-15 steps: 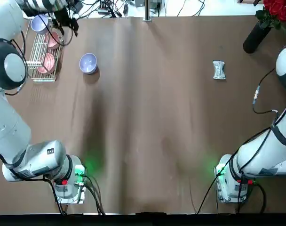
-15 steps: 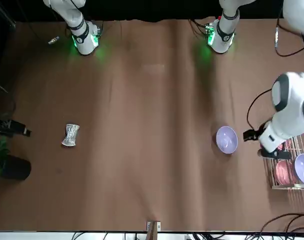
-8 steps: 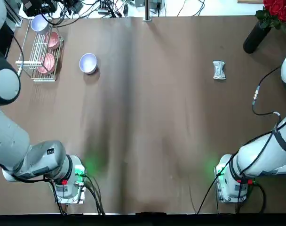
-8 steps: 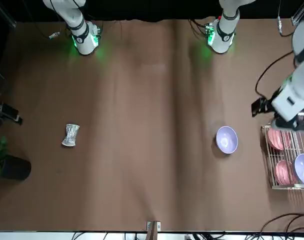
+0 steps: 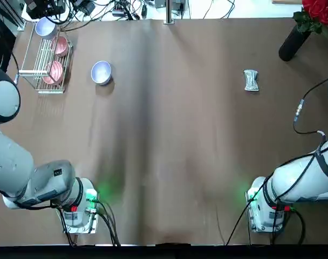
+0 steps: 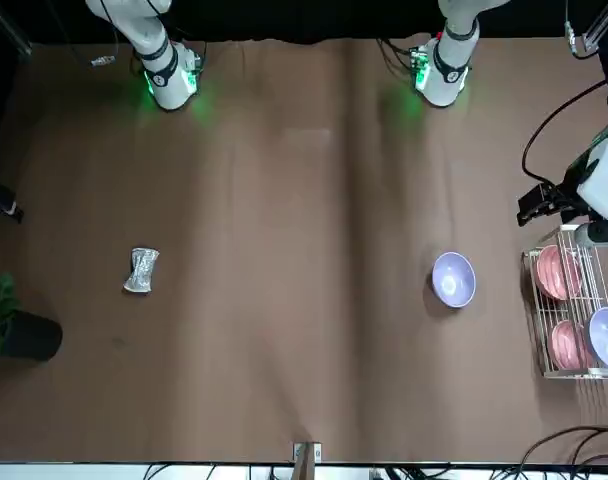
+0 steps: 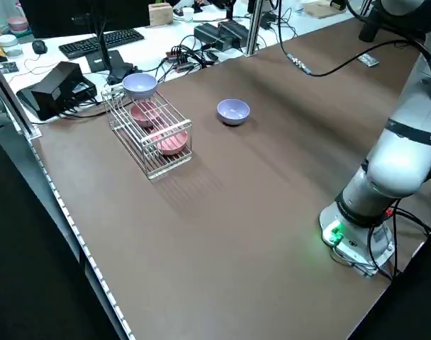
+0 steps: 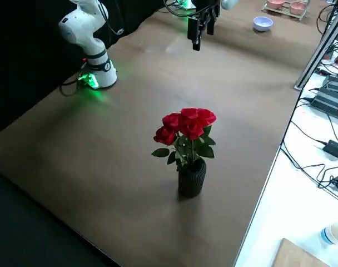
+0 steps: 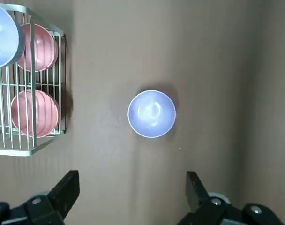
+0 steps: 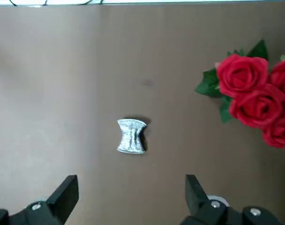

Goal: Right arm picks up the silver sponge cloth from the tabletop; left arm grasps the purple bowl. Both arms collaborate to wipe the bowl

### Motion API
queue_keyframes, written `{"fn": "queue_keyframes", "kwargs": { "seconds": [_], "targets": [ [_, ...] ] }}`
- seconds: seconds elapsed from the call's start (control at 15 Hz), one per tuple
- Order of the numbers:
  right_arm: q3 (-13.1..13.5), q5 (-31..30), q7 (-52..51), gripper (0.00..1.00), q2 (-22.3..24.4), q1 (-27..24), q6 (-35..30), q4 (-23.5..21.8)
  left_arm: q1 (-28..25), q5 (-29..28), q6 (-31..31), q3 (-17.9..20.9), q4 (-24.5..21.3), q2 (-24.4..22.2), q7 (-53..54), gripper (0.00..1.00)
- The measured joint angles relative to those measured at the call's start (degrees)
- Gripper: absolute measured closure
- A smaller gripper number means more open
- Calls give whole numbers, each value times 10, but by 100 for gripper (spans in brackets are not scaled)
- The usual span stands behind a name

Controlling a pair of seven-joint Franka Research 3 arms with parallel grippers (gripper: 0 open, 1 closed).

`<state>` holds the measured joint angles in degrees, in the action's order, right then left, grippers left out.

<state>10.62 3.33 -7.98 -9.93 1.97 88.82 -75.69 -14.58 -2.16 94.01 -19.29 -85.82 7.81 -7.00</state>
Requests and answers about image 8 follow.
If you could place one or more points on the aluminium frame post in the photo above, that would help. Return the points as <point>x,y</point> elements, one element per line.
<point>310,61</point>

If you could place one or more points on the wooden board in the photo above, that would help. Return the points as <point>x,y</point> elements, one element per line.
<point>297,256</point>

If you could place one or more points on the black power adapter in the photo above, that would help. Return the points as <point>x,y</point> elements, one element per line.
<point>335,148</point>

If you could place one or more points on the purple bowl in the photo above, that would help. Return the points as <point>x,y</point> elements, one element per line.
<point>262,23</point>

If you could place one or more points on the pink bowl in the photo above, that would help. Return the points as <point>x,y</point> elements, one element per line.
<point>298,7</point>
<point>276,3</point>

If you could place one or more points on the black finned power box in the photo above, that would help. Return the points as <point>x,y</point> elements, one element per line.
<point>330,97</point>

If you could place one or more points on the white paper cup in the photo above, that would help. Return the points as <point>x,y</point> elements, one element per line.
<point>334,233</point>

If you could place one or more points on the black ribbed vase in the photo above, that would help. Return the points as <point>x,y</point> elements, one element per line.
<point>191,180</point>

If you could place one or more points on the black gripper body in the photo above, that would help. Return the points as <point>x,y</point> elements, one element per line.
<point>206,7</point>

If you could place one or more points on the red roses bouquet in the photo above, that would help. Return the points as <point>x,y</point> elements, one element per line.
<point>191,122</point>

